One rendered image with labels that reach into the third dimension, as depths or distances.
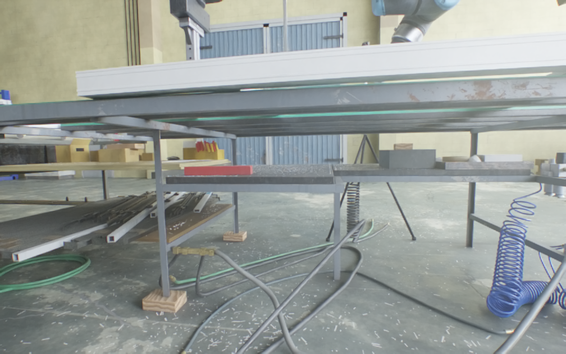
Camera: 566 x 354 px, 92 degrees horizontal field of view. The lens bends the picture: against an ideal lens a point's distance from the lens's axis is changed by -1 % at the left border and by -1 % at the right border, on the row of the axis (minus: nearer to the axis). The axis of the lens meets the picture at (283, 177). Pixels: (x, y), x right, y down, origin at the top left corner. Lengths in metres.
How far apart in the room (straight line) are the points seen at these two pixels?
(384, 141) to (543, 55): 6.25
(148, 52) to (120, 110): 7.77
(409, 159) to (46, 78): 10.78
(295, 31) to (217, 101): 7.09
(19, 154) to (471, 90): 2.62
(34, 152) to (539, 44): 2.78
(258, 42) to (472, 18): 5.07
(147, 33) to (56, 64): 3.36
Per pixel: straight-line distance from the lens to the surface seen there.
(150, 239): 1.46
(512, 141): 8.45
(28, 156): 2.71
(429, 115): 1.41
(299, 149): 7.24
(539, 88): 0.89
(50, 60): 11.32
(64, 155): 2.55
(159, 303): 1.44
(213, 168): 1.28
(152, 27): 8.85
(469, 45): 0.79
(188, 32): 0.84
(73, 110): 1.07
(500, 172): 1.67
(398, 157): 1.57
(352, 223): 1.48
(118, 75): 0.95
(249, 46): 7.95
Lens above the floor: 0.69
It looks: 5 degrees down
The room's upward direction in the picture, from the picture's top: 1 degrees counter-clockwise
